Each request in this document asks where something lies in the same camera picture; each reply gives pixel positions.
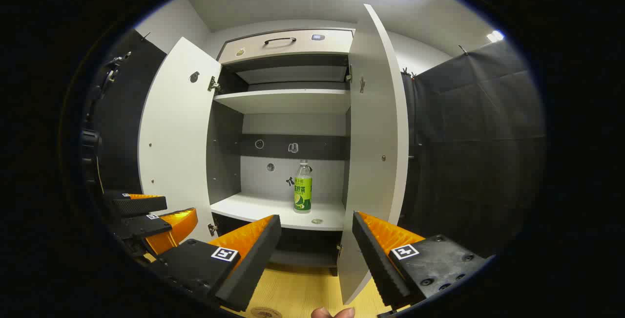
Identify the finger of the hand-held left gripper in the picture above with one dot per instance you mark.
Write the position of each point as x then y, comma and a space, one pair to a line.
139, 205
141, 225

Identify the white cabinet shelf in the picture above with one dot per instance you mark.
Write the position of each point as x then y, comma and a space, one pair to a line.
288, 100

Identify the small ceiling light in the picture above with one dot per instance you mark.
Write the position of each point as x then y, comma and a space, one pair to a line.
494, 36

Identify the metal door hinge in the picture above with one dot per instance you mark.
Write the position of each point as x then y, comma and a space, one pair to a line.
213, 84
212, 230

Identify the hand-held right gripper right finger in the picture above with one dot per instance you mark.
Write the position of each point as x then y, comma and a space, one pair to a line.
376, 264

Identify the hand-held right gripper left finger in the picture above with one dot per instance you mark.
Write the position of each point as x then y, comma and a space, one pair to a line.
254, 264

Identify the green label bottle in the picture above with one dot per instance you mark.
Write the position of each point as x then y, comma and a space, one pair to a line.
302, 196

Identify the white cabinet door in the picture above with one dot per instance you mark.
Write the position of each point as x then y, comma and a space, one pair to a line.
371, 161
176, 137

